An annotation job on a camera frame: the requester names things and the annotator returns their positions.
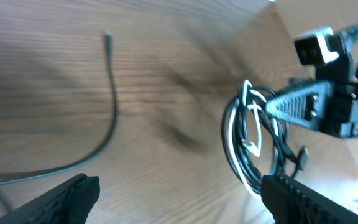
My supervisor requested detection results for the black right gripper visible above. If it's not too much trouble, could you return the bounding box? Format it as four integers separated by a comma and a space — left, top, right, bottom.
265, 30, 358, 139

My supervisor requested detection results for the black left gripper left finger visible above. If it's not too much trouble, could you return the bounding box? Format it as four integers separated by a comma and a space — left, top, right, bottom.
0, 173, 100, 224

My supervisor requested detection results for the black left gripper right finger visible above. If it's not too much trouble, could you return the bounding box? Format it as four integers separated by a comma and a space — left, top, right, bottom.
261, 174, 358, 224

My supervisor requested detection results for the white USB cable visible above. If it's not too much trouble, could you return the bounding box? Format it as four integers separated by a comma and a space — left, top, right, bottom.
227, 79, 281, 200

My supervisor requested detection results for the black USB cable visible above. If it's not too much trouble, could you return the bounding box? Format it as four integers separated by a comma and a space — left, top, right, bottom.
0, 32, 310, 194

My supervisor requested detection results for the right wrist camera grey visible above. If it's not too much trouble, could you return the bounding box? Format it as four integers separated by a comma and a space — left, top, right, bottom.
294, 27, 339, 65

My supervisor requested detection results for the right arm camera cable black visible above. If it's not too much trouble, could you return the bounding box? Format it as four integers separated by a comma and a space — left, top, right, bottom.
341, 24, 358, 44

